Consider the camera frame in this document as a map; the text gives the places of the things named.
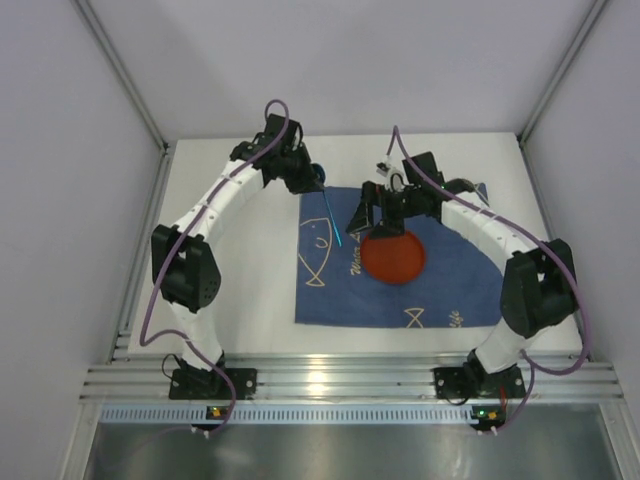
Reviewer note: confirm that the slotted cable duct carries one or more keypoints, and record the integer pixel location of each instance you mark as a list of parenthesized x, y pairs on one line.
[(300, 414)]

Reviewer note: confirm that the brown paper cup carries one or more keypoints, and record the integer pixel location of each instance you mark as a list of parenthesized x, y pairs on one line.
[(466, 185)]

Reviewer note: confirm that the blue fish placemat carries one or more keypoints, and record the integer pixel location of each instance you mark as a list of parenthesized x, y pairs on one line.
[(458, 287)]

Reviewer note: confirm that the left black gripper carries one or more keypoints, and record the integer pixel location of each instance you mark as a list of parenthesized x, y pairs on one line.
[(305, 179)]

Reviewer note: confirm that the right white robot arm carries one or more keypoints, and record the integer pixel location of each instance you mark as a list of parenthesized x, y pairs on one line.
[(538, 278)]

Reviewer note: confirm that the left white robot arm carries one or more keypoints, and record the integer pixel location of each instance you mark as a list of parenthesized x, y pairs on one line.
[(185, 273)]

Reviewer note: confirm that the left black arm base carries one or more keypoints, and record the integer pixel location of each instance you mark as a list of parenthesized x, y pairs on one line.
[(190, 384)]

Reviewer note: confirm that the aluminium mounting rail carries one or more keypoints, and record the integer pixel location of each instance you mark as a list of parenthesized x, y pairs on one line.
[(331, 378)]

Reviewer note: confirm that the blue metal spoon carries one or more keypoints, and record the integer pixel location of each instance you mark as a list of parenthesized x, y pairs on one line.
[(330, 210)]

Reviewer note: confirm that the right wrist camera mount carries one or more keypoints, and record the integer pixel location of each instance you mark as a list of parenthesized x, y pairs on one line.
[(393, 177)]

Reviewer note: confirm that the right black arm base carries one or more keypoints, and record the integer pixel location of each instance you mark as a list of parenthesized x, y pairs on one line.
[(457, 383)]

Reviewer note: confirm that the red plate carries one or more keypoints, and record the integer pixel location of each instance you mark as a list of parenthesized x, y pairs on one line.
[(394, 260)]

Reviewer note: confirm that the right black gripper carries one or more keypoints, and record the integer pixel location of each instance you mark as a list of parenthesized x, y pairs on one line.
[(387, 201)]

